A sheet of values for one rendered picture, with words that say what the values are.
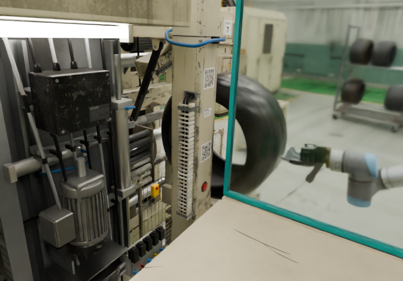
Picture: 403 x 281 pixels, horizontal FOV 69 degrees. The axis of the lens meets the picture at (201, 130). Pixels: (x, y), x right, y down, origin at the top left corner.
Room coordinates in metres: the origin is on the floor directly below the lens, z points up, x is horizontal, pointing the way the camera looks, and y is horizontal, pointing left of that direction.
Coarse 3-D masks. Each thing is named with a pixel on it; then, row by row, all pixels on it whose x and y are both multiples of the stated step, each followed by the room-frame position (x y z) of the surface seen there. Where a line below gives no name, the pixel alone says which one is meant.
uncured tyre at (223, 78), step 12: (228, 72) 1.43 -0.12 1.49; (216, 84) 1.24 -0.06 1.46; (228, 84) 1.23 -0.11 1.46; (216, 96) 1.22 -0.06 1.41; (228, 96) 1.19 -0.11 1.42; (168, 108) 1.36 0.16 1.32; (228, 108) 1.18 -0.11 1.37; (168, 120) 1.35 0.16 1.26; (168, 132) 1.35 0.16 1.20; (168, 144) 1.35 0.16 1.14; (168, 156) 1.36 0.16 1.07; (216, 156) 1.54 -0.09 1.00; (216, 168) 1.51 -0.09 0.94; (216, 180) 1.42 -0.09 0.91; (216, 192) 1.20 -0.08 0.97
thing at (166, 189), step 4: (164, 184) 1.30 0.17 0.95; (164, 188) 1.28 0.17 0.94; (168, 188) 1.26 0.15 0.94; (164, 192) 1.28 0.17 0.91; (168, 192) 1.26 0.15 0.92; (164, 196) 1.28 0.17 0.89; (168, 196) 1.26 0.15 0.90; (164, 200) 1.28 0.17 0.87; (168, 200) 1.26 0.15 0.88; (212, 204) 1.13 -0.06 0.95
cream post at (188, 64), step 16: (192, 0) 1.05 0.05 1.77; (208, 0) 1.06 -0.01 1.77; (192, 16) 1.05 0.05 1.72; (208, 16) 1.07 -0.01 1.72; (176, 32) 1.09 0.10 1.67; (192, 32) 1.05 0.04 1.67; (208, 32) 1.07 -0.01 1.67; (176, 48) 1.09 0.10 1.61; (192, 48) 1.05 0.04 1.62; (208, 48) 1.07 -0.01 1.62; (176, 64) 1.09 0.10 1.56; (192, 64) 1.05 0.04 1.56; (208, 64) 1.08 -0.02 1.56; (176, 80) 1.08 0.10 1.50; (192, 80) 1.05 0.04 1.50; (176, 96) 1.08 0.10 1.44; (208, 96) 1.09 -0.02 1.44; (176, 112) 1.08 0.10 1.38; (176, 128) 1.08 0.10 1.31; (208, 128) 1.09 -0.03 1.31; (176, 144) 1.08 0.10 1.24; (176, 160) 1.08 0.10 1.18; (192, 160) 1.04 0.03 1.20; (208, 160) 1.10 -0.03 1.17; (176, 176) 1.08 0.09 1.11; (208, 176) 1.11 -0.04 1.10; (176, 192) 1.08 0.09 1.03; (208, 192) 1.12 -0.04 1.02; (176, 208) 1.08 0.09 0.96; (192, 208) 1.04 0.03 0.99; (208, 208) 1.12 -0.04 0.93; (176, 224) 1.08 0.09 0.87
